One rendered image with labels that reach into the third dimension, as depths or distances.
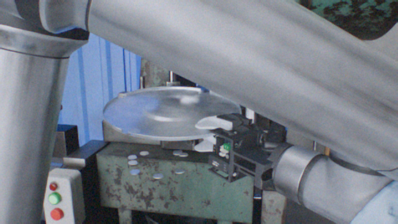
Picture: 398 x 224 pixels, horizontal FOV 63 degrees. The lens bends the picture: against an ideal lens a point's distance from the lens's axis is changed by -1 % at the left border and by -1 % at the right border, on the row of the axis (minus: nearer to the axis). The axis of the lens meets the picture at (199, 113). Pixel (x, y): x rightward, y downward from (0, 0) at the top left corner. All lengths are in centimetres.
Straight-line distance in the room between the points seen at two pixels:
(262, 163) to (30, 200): 28
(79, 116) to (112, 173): 164
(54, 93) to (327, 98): 26
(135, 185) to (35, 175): 49
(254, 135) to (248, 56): 33
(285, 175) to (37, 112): 30
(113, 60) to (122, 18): 211
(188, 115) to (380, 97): 48
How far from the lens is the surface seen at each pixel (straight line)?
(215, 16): 18
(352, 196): 41
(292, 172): 44
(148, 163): 81
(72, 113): 253
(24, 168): 37
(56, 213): 83
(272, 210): 73
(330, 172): 42
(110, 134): 93
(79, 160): 85
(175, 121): 64
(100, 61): 234
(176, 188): 81
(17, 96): 34
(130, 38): 19
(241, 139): 49
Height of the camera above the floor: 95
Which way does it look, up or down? 14 degrees down
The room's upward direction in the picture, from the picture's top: straight up
